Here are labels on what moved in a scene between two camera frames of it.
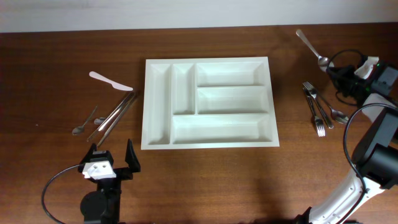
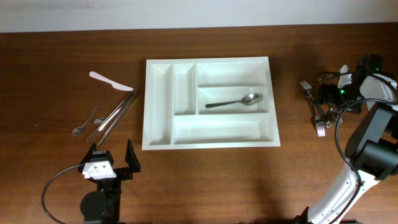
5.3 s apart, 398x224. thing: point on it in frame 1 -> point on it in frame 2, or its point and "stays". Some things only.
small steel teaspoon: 99,121 stays
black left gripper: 127,173 stays
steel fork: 313,91 stays
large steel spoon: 323,61 -> 250,99
